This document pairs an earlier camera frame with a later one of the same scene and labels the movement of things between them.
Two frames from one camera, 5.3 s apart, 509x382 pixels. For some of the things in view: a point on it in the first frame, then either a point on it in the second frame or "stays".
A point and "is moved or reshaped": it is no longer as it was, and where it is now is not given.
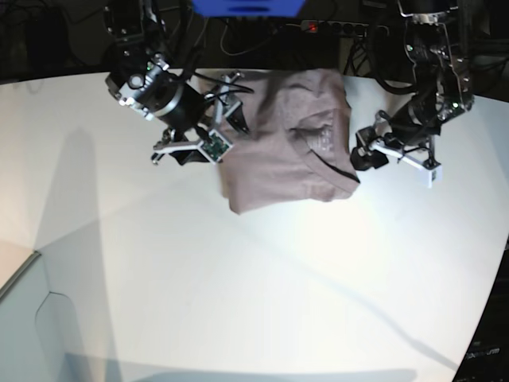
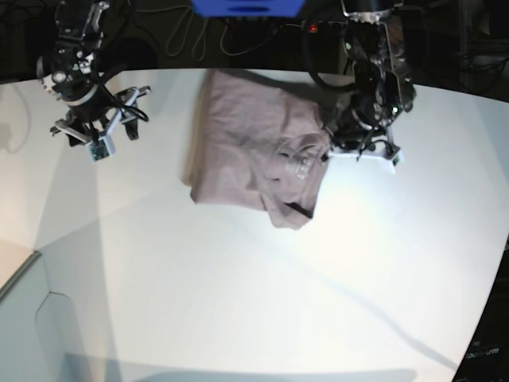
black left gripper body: (194, 109) -> (92, 109)
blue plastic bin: (248, 8) stays
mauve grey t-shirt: (297, 146) is moved or reshaped
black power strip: (344, 29) stays
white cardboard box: (39, 333) stays
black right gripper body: (415, 125) -> (361, 122)
